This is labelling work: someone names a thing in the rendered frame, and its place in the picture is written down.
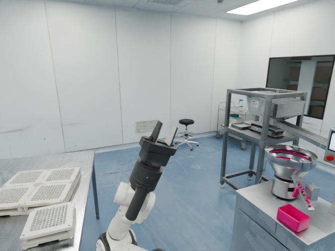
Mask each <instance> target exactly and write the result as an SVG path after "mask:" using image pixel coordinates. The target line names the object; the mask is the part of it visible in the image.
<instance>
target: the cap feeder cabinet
mask: <svg viewBox="0 0 335 251"><path fill-rule="evenodd" d="M272 183H273V180H270V181H266V182H263V183H259V184H256V185H253V186H249V187H246V188H242V189H239V190H236V205H235V215H234V224H233V234H232V244H231V251H335V215H333V214H331V213H330V211H331V206H332V204H331V203H329V202H328V201H326V200H324V199H322V198H320V197H318V200H317V201H311V202H312V204H313V206H314V210H308V209H307V207H306V205H305V203H304V201H303V199H302V197H301V195H300V193H298V196H299V197H300V199H298V198H294V199H285V198H281V197H278V198H276V199H275V198H273V197H274V196H276V195H275V194H274V193H273V192H272ZM287 204H291V205H292V206H294V207H295V208H297V209H298V210H300V211H302V212H303V213H305V214H306V215H308V216H310V222H309V227H308V228H306V229H304V230H302V231H300V232H298V233H296V232H295V231H293V230H292V229H291V228H289V227H288V226H287V225H285V224H284V223H283V222H281V221H280V220H278V219H277V212H278V208H279V207H282V206H284V205H287Z"/></svg>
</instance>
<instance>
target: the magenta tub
mask: <svg viewBox="0 0 335 251"><path fill-rule="evenodd" d="M277 219H278V220H280V221H281V222H283V223H284V224H285V225H287V226H288V227H289V228H291V229H292V230H293V231H295V232H296V233H298V232H300V231H302V230H304V229H306V228H308V227H309V222H310V216H308V215H306V214H305V213H303V212H302V211H300V210H298V209H297V208H295V207H294V206H292V205H291V204H287V205H284V206H282V207H279V208H278V212H277Z"/></svg>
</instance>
